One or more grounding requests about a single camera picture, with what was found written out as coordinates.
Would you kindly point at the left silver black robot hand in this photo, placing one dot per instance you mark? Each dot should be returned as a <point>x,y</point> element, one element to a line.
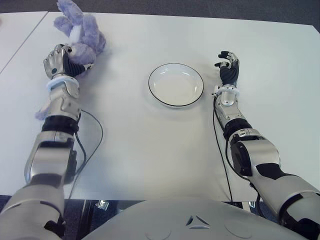
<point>56,62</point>

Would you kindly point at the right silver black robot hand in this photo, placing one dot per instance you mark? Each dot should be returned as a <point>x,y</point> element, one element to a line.
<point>230,72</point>

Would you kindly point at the purple plush bunny doll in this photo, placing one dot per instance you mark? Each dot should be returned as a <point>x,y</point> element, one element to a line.
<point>85,32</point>

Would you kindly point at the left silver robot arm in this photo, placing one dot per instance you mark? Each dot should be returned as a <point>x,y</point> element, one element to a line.
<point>50,155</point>

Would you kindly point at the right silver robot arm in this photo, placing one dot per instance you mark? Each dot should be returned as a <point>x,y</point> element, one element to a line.
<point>260,155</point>

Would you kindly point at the white plate with black rim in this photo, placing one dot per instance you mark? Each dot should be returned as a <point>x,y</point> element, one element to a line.
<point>175,86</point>

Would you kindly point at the grey robot torso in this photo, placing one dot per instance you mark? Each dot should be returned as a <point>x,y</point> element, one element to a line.
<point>195,221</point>

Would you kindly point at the metal table bracket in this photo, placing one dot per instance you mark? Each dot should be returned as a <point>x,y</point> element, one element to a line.
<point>250,203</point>
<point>101,204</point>

